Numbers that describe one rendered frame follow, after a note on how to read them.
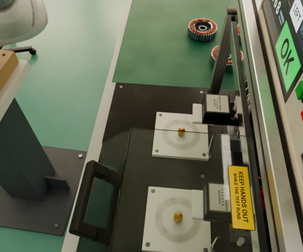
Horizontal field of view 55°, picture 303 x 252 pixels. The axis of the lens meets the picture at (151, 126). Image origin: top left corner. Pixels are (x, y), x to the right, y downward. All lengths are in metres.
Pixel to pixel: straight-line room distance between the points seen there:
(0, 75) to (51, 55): 1.35
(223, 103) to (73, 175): 1.12
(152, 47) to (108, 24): 1.51
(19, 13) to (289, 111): 0.72
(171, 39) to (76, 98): 1.02
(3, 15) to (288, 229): 0.80
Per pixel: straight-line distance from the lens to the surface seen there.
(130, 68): 1.05
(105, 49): 2.37
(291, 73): 0.46
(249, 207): 0.43
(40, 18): 0.97
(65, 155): 1.75
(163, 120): 0.85
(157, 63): 1.07
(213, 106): 0.71
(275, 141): 0.44
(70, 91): 2.08
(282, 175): 0.41
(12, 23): 0.91
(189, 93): 0.94
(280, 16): 0.54
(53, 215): 1.60
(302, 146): 0.41
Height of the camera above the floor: 1.45
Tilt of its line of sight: 53 degrees down
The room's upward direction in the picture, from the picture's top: straight up
